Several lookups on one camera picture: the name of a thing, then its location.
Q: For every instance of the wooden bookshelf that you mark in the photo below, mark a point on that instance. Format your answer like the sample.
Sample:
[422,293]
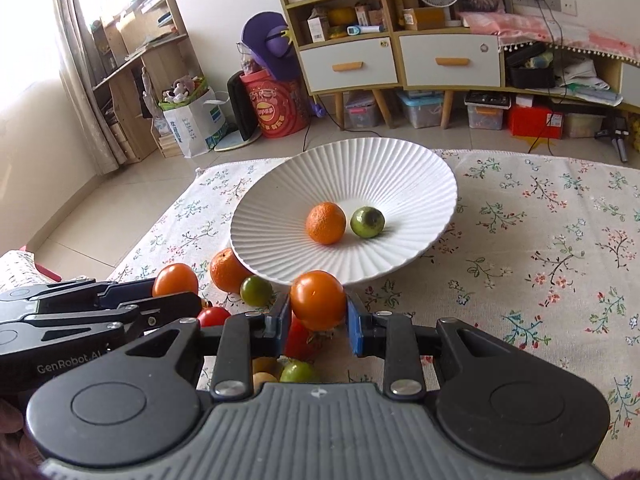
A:
[140,60]

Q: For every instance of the large bumpy mandarin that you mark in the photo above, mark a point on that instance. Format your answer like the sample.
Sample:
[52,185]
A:
[326,223]

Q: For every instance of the white paper bag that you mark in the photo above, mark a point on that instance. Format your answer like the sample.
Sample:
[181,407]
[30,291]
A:
[192,122]

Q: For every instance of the low wooden drawer cabinet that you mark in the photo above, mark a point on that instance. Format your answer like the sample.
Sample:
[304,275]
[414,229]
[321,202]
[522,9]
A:
[450,62]

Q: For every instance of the yellow round container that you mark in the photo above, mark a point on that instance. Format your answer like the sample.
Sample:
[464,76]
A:
[341,16]

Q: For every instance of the tall wooden shelf cabinet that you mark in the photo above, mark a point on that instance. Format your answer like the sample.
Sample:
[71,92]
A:
[350,62]

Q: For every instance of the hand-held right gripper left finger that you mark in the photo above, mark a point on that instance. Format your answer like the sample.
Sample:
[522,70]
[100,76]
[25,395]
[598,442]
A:
[278,332]

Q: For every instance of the beige curtain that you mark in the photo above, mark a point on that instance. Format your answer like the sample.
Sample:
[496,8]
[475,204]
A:
[75,60]

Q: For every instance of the yellow-green tomato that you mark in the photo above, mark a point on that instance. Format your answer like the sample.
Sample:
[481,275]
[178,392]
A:
[256,291]

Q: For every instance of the bright green tomato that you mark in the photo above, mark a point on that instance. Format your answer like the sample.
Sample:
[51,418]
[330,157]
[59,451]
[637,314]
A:
[297,372]

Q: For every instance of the white blue thermometer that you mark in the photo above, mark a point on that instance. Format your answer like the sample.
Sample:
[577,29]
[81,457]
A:
[362,29]

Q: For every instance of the brown cardboard box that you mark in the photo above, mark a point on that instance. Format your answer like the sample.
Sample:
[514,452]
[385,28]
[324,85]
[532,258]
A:
[422,18]

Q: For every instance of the white carton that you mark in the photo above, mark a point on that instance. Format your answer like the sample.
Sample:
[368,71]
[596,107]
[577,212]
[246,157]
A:
[317,25]

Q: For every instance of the black case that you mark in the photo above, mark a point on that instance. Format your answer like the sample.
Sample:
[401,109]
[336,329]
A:
[530,67]

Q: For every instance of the plush toys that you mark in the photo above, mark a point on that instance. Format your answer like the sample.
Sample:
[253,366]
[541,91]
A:
[182,87]

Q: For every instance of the low wooden media stand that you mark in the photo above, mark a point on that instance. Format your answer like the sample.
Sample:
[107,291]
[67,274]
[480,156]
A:
[627,77]

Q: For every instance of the white round scale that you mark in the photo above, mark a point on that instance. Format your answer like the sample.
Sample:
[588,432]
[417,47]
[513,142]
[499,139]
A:
[235,142]

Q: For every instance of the orange tomato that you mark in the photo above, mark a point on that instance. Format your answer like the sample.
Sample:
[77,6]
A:
[317,297]
[175,280]

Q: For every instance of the white papers pile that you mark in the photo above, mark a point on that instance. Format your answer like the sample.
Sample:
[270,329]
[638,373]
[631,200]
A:
[587,80]

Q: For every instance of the black flat panel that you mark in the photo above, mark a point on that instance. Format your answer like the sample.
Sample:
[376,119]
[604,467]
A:
[240,105]

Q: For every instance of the red tomato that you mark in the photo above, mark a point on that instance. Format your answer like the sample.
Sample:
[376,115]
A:
[300,341]
[213,316]

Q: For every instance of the smooth orange mandarin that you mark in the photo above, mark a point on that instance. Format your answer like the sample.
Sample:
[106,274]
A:
[227,270]

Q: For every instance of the red box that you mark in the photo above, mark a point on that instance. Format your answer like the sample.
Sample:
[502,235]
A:
[535,120]

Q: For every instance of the pink cloth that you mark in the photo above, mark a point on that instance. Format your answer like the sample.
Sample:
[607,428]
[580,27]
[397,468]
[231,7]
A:
[540,30]

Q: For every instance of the white ribbed plate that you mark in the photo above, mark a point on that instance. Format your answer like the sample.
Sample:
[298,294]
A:
[395,185]

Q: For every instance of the clear storage box black lid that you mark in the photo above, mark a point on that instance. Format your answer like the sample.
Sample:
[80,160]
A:
[484,112]

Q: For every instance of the purple plush hat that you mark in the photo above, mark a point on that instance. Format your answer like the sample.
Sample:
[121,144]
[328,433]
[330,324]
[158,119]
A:
[270,45]

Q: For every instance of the red-edged floral cushion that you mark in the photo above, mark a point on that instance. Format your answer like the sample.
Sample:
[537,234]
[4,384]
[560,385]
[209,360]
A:
[20,267]

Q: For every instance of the red printed bucket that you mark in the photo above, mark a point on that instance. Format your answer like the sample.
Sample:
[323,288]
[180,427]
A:
[272,107]

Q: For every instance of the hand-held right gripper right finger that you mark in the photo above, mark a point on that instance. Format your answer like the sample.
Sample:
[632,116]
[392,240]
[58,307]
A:
[356,332]

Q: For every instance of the black handheld tool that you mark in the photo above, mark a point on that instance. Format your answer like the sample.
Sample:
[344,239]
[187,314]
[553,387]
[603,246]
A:
[617,140]

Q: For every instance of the floral tablecloth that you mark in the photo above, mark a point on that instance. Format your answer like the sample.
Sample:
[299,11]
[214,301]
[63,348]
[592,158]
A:
[525,260]

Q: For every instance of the yellow egg trays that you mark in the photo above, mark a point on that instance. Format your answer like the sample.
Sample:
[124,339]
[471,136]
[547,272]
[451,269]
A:
[634,132]

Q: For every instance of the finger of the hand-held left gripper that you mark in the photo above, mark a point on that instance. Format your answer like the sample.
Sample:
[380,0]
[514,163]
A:
[170,306]
[120,291]

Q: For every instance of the clear plastic tub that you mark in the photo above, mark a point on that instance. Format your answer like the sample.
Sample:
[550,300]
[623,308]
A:
[582,124]

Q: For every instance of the blue-lidded clear storage box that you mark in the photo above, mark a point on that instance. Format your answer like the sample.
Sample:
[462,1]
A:
[422,110]

